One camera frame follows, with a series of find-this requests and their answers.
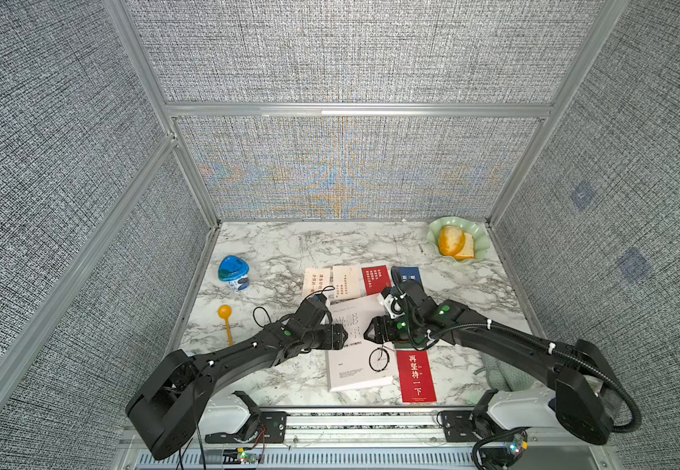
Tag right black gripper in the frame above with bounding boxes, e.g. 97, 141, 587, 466
358, 316, 423, 346

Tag white photo album book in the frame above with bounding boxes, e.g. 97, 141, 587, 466
326, 296, 397, 393

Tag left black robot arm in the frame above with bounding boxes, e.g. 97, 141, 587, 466
126, 316, 349, 460

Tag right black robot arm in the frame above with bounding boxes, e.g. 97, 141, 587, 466
363, 297, 643, 446

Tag dark red card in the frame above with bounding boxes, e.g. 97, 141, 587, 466
361, 266, 392, 296

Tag blue card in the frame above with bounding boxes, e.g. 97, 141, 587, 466
390, 266, 422, 285

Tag large red card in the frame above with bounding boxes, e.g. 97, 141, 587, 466
396, 351, 437, 403

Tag yellow spoon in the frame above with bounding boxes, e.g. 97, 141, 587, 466
218, 305, 234, 346

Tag bread piece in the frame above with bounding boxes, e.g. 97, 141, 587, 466
438, 225, 475, 260

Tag blue lidded cup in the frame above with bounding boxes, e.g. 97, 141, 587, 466
218, 255, 250, 291

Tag green glass plate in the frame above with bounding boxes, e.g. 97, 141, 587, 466
426, 217, 491, 262

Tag green folded cloth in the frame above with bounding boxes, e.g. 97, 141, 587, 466
481, 354, 534, 392

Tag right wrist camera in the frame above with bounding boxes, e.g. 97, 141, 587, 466
377, 287, 404, 319

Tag aluminium front rail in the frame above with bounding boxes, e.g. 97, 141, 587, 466
111, 407, 474, 469

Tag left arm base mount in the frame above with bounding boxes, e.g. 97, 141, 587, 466
199, 391, 287, 446

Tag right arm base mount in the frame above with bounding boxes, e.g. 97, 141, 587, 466
435, 389, 528, 469

